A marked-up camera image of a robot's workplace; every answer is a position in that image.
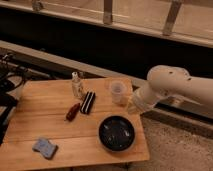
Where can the metal window rail frame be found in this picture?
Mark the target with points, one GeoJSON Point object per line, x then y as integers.
{"type": "Point", "coordinates": [188, 21]}

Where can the red pepper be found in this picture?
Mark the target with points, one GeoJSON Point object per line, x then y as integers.
{"type": "Point", "coordinates": [73, 112]}

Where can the black white striped block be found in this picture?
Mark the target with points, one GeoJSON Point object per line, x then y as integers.
{"type": "Point", "coordinates": [88, 103]}

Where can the black ceramic bowl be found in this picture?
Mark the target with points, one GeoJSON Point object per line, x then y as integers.
{"type": "Point", "coordinates": [116, 133]}

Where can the blue sponge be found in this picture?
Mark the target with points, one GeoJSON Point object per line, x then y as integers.
{"type": "Point", "coordinates": [45, 148]}

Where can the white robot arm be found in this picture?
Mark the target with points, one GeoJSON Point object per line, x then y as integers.
{"type": "Point", "coordinates": [165, 81]}

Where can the small clear bottle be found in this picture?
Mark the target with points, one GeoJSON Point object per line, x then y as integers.
{"type": "Point", "coordinates": [77, 86]}

